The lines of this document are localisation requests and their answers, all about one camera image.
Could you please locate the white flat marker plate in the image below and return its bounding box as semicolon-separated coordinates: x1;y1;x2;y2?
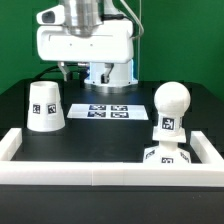
67;104;148;120

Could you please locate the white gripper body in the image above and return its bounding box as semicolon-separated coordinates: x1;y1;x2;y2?
37;20;134;63

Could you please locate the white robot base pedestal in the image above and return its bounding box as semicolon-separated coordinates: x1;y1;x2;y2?
84;60;138;88

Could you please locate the white lamp shade cone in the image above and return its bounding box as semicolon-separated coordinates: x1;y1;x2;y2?
27;81;65;132

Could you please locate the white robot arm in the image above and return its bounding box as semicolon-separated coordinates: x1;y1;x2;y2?
36;0;144;87

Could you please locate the black cable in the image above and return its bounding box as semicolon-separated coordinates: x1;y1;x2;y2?
31;63;84;82

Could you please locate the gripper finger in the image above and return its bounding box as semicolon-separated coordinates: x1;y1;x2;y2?
101;63;114;83
58;62;71;80

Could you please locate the white lamp bulb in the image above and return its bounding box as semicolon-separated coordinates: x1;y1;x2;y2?
153;82;191;143

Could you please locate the white lamp base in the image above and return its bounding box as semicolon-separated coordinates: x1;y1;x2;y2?
142;126;193;164

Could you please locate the white U-shaped fence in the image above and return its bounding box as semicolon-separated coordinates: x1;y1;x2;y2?
0;128;224;187

